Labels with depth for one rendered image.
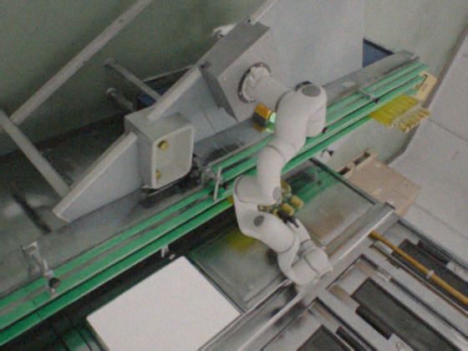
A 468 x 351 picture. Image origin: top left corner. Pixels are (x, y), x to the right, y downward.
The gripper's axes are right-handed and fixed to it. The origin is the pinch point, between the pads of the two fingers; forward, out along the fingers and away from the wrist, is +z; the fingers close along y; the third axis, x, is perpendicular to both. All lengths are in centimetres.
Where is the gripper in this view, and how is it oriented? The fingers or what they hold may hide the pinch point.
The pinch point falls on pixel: (281, 218)
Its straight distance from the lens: 161.5
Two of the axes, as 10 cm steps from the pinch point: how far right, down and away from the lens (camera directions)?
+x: -8.7, 2.5, -4.3
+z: -4.8, -6.4, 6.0
